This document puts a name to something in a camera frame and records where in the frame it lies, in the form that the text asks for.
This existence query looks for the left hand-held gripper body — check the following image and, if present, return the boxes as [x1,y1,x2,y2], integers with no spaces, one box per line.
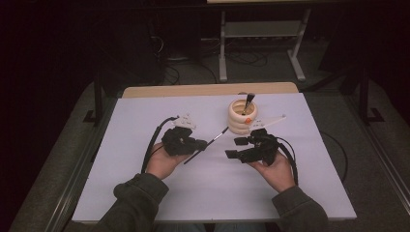
[161,113,198,158]

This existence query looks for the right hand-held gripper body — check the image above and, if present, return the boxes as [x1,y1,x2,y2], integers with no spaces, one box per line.
[240,114,287,167]

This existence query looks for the cream ringed brush holder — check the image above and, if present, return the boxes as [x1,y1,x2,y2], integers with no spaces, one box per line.
[226,98,259,135]

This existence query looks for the thin black makeup brush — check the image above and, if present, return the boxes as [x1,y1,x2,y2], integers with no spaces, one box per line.
[183,126,230,165]

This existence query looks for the black makeup brush soft bristles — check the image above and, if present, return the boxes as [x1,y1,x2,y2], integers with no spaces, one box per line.
[241,92,256,116]

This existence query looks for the person's left hand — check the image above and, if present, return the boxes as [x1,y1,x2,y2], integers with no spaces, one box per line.
[145,142,191,181]

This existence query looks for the person's right hand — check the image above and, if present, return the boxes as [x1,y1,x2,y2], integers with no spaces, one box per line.
[248,149,297,193]

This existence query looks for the person's right leg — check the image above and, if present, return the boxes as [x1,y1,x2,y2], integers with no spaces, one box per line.
[214,222,267,232]

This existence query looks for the person's leg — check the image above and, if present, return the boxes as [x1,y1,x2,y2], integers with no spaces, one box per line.
[214,222,267,232]
[154,222,208,232]

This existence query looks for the person's left leg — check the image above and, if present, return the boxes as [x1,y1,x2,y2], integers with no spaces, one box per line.
[154,222,208,232]

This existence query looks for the black metal stand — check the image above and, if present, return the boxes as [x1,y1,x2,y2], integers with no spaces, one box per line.
[357,66,385,126]
[82,69,104,127]

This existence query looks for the left hand-held gripper black cable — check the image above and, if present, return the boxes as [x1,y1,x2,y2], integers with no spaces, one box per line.
[140,115,180,175]

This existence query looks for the hand-held gripper black cable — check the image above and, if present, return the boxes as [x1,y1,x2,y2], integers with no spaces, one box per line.
[140,115,180,175]
[275,136,300,187]

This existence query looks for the right hand-held gripper black cable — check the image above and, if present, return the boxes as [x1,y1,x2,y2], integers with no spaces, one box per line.
[275,136,300,187]

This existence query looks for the tangle of black floor cables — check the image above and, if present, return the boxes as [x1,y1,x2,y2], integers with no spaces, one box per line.
[149,33,269,85]

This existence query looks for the thin black floor cable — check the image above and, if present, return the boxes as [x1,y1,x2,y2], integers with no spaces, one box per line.
[320,130,349,185]

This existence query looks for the metal floor rail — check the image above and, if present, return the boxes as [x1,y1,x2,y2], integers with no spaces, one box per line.
[44,96,119,232]
[342,95,410,207]

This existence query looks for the white metal frame desk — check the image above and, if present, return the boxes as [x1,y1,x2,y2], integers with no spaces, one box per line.
[206,0,343,83]

